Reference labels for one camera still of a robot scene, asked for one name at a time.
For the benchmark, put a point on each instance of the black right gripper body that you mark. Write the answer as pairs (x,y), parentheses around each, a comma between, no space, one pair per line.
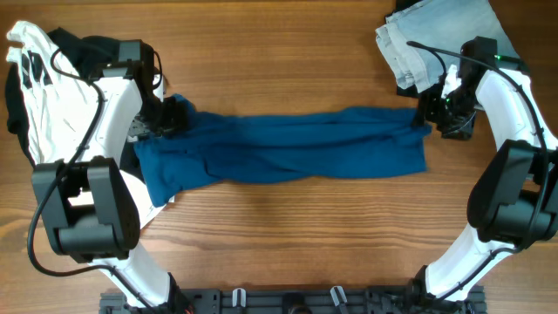
(455,113)

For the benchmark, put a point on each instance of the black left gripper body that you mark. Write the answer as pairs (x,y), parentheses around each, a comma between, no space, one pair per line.
(161,118)

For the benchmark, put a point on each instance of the blue polo shirt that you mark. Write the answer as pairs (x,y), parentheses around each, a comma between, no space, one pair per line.
(357,142)

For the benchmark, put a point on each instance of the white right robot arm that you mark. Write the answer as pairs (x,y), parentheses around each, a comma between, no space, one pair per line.
(514,203)

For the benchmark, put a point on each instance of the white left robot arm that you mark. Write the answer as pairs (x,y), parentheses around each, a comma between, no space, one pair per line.
(86,218)

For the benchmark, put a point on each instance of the black folded garment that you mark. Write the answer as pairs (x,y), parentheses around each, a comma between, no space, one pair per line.
(410,92)

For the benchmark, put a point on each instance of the light blue folded jeans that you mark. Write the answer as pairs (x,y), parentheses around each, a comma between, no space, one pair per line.
(443,24)

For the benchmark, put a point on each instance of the black t-shirt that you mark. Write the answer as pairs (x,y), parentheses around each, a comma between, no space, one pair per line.
(84,54)

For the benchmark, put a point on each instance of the white t-shirt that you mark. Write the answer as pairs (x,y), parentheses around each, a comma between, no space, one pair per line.
(60,108)

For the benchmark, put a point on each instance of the black aluminium rail frame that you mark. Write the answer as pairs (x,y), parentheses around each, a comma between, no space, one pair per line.
(374,300)

